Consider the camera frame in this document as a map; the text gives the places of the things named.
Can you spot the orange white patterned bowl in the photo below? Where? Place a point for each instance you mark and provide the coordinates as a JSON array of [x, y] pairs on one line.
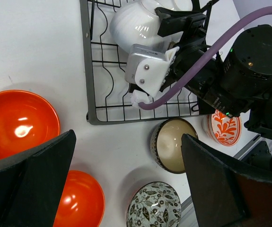
[[222, 129]]

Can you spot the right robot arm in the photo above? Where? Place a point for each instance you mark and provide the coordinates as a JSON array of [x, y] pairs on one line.
[[233, 76]]

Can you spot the far orange bowl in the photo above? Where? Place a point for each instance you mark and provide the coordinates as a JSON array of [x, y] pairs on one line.
[[26, 121]]

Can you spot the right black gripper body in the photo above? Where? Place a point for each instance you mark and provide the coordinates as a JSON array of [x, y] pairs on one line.
[[192, 45]]

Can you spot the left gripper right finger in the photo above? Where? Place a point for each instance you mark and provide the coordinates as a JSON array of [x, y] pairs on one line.
[[227, 192]]

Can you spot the black white patterned bowl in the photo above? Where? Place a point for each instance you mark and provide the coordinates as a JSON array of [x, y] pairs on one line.
[[156, 204]]

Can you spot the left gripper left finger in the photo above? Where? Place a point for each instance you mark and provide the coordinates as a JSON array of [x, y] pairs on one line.
[[32, 182]]

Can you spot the black wire dish rack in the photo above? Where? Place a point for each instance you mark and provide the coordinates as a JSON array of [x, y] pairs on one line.
[[107, 92]]

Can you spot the brown beige bowl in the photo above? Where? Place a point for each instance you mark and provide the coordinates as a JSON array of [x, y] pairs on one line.
[[165, 144]]

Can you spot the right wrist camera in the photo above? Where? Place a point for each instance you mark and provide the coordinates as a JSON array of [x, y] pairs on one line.
[[147, 69]]

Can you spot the near orange bowl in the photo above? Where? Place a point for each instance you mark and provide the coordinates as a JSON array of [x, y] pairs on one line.
[[82, 202]]

